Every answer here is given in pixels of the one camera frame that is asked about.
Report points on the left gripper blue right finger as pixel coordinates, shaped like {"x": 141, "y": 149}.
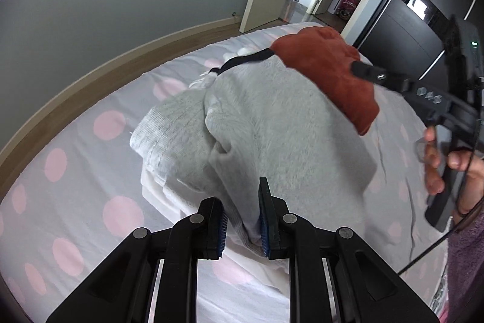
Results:
{"x": 277, "y": 236}

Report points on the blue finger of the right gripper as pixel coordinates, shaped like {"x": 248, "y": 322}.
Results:
{"x": 400, "y": 83}

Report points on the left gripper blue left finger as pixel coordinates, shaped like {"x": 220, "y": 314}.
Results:
{"x": 214, "y": 228}

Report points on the light grey sweatshirt black collar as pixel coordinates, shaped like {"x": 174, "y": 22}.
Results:
{"x": 332, "y": 162}

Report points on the stack of white folded clothes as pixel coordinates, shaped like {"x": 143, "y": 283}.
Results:
{"x": 217, "y": 139}

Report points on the person's right hand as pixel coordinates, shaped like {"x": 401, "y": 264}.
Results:
{"x": 472, "y": 192}

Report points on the orange folded garment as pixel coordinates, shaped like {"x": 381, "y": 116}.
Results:
{"x": 322, "y": 56}

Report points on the black sliding wardrobe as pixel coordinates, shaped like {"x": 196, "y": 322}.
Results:
{"x": 407, "y": 37}

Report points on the grey pink-dotted bed sheet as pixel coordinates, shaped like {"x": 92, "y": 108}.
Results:
{"x": 82, "y": 194}

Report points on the purple fleece robe sleeve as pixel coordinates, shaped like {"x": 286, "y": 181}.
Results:
{"x": 465, "y": 271}

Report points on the wooden baseboard strip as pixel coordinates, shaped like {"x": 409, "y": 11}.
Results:
{"x": 81, "y": 95}

